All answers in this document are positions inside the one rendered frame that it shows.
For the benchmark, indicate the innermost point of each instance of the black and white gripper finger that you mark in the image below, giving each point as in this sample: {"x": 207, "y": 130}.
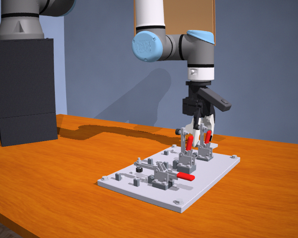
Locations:
{"x": 191, "y": 127}
{"x": 209, "y": 122}

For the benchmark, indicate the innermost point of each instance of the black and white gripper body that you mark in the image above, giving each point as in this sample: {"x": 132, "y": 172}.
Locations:
{"x": 194, "y": 100}

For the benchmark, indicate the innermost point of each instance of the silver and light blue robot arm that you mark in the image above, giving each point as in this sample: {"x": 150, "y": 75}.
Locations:
{"x": 20, "y": 20}

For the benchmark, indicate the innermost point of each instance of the grey toggle clamp with red handle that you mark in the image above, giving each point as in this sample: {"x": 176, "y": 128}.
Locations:
{"x": 204, "y": 154}
{"x": 163, "y": 179}

